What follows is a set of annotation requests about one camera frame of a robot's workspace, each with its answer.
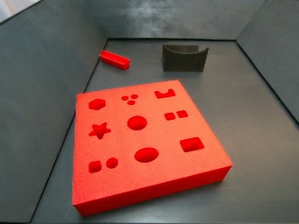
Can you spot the red star-profile bar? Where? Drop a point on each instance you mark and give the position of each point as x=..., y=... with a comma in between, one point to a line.
x=115, y=60

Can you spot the black curved fixture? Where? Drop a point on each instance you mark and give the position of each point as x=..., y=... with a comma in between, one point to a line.
x=184, y=58

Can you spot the red block with shaped holes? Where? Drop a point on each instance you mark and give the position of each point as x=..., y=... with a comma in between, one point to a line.
x=143, y=145

